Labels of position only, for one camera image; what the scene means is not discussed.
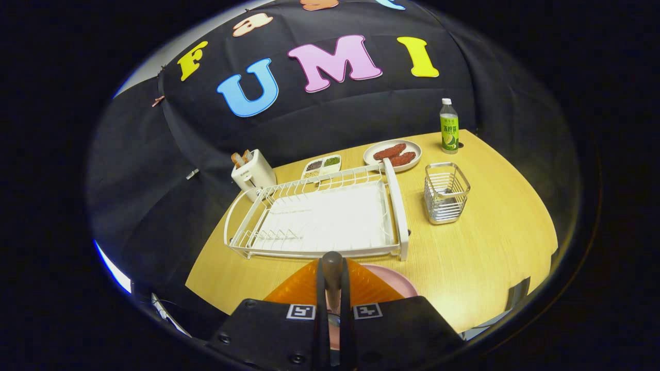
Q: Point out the beige serving plate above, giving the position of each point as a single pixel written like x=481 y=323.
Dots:
x=369 y=158

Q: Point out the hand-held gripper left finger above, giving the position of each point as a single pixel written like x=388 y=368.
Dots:
x=322 y=319

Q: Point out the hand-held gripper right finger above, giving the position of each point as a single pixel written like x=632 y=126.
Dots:
x=346 y=330

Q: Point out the pink plate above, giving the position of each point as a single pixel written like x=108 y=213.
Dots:
x=397 y=283

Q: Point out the toast slice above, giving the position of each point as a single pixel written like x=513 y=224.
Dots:
x=248 y=155
x=237 y=159

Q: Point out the black backdrop cloth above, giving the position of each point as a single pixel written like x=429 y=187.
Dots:
x=335 y=113

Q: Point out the small grey clip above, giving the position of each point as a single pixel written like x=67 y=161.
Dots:
x=192 y=174

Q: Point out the white toaster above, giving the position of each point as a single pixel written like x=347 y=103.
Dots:
x=255 y=175

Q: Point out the white divided seed dish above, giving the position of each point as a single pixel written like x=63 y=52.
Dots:
x=322 y=164

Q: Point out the red cloth clip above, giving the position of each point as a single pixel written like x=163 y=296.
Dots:
x=158 y=101

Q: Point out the red-brown sausage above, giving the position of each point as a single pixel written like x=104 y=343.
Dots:
x=390 y=151
x=401 y=158

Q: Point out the green label drink bottle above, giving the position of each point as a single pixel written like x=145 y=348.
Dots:
x=449 y=131

